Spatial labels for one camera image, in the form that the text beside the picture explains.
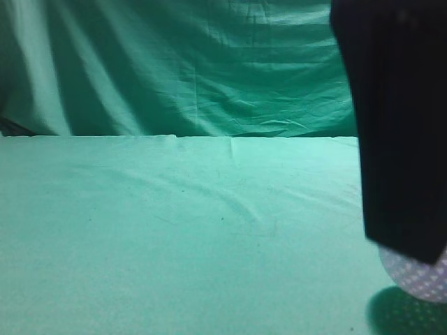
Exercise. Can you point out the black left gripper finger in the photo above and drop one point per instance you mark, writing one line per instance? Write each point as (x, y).
(394, 53)

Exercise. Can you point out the white dimpled golf ball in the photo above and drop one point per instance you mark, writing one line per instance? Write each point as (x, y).
(419, 280)

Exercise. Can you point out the green backdrop cloth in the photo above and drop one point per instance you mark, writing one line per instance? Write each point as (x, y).
(184, 68)

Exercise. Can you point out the green table cloth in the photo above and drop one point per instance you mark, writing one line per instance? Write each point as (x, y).
(192, 235)

